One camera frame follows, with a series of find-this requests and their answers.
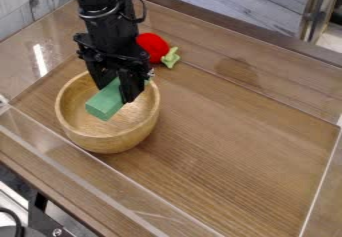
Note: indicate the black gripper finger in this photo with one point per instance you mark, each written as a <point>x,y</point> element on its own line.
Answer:
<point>102,71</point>
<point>134,78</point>

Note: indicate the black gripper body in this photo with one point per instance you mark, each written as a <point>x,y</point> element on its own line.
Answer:
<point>109,47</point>

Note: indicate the green rectangular block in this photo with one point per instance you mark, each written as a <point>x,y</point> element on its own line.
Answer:
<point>106,102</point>

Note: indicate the brown wooden bowl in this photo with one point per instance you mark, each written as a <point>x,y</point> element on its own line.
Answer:
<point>124,131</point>

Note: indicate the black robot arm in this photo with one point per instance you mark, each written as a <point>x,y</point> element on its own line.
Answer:
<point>109,44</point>

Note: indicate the red plush strawberry toy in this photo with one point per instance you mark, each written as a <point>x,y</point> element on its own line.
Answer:
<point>162,53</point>

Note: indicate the clear acrylic front panel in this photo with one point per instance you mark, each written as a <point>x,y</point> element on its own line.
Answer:
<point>116,206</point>

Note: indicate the background metal table leg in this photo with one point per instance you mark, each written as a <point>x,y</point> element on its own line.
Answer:
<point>316,19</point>

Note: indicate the black metal table frame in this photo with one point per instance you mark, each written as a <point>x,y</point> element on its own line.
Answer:
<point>42,225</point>

